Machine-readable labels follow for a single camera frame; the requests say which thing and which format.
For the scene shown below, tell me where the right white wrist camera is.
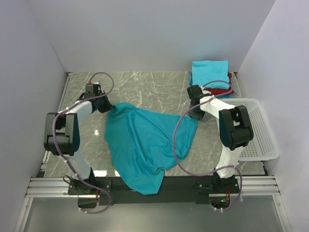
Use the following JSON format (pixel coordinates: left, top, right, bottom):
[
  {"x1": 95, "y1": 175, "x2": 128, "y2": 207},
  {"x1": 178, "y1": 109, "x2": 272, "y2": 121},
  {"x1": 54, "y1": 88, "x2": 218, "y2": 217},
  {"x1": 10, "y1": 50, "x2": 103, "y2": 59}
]
[{"x1": 202, "y1": 89, "x2": 211, "y2": 96}]

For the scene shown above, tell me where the black base crossbar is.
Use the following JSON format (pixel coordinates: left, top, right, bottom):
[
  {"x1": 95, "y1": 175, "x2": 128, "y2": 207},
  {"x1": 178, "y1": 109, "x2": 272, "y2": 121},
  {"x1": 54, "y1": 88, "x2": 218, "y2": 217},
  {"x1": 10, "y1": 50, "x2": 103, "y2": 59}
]
[{"x1": 68, "y1": 176, "x2": 240, "y2": 209}]

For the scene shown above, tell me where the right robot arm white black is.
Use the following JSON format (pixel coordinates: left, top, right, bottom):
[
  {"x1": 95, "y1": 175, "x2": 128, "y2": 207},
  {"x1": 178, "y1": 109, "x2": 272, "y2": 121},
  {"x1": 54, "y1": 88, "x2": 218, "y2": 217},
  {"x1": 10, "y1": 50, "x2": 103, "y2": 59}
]
[{"x1": 187, "y1": 85, "x2": 254, "y2": 191}]

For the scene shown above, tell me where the white plastic laundry basket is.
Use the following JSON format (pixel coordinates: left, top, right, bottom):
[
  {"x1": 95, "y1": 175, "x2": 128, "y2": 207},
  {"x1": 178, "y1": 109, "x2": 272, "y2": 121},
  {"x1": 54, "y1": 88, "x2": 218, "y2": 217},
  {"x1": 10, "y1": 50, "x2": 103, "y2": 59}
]
[{"x1": 223, "y1": 98, "x2": 280, "y2": 161}]

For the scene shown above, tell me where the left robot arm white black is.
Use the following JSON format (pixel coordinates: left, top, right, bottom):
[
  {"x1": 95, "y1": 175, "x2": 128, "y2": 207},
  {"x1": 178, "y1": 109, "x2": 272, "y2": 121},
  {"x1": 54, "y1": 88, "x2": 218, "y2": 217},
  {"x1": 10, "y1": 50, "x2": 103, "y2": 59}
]
[{"x1": 43, "y1": 82, "x2": 113, "y2": 194}]

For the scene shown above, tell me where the folded light blue t shirt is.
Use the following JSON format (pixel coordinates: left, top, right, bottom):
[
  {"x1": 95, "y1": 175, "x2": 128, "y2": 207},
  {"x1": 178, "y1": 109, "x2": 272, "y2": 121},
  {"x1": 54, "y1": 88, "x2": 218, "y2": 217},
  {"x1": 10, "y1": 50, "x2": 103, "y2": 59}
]
[{"x1": 191, "y1": 60, "x2": 230, "y2": 89}]

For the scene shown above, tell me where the aluminium frame rail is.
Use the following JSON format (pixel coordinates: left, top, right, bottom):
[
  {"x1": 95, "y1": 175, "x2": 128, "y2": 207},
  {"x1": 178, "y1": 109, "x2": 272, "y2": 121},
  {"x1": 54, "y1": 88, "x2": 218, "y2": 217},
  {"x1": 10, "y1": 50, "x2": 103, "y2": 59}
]
[{"x1": 14, "y1": 72, "x2": 72, "y2": 232}]

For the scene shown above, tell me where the folded red t shirt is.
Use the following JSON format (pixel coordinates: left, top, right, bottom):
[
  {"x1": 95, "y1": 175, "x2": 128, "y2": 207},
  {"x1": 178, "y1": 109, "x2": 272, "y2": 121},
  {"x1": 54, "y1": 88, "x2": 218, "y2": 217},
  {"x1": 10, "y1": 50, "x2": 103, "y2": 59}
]
[{"x1": 207, "y1": 82, "x2": 235, "y2": 95}]

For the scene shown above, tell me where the teal t shirt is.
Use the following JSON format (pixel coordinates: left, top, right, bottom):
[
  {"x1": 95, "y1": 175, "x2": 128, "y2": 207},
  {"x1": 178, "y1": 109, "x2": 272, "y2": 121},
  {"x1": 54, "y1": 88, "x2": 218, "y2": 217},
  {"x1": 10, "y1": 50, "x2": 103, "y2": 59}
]
[{"x1": 105, "y1": 102, "x2": 197, "y2": 195}]

